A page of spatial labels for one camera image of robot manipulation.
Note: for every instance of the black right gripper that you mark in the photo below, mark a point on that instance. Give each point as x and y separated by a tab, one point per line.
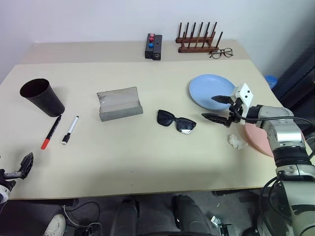
234	111

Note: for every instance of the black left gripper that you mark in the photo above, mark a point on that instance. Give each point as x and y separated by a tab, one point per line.
8	180

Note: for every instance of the light blue plate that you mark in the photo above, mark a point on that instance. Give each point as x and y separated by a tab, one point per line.
209	88

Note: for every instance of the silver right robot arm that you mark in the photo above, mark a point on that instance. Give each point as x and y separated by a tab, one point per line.
285	130

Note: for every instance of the crumpled white tissue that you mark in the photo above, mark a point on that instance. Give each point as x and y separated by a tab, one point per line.
236	142

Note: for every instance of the black marker with red cap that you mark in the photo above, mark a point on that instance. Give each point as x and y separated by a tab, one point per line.
51	131

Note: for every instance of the pink plate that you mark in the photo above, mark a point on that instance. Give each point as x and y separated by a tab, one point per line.
259	141

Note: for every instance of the black sunglasses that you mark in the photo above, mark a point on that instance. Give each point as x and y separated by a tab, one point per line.
167	118

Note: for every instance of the thin-framed clear eyeglasses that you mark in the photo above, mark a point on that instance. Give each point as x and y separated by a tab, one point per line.
221	52

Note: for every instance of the white marker with black cap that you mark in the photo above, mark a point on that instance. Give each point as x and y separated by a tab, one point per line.
71	129

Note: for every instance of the blue plastic bin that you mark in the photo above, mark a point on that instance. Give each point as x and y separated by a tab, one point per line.
272	81

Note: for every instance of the brown wooden dish rack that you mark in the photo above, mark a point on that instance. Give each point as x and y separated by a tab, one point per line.
194	48

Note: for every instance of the black plastic cup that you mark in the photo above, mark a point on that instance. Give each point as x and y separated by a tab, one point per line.
46	100

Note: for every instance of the white shoe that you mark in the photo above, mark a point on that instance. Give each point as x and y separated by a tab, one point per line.
55	225

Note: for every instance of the plain black box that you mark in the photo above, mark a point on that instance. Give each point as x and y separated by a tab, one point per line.
157	49

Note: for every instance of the black box with coloured buttons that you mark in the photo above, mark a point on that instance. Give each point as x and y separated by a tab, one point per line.
148	50

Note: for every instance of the grey open glasses case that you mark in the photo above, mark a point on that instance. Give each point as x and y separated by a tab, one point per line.
118	103

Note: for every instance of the dark rounded shape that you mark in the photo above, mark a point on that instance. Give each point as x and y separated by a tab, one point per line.
190	216
126	216

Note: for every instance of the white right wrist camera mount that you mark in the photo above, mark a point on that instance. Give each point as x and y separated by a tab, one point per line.
244	94

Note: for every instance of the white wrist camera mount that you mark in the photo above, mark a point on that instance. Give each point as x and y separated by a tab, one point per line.
3	194
244	94

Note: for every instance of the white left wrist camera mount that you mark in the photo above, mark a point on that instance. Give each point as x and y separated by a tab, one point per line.
3	194

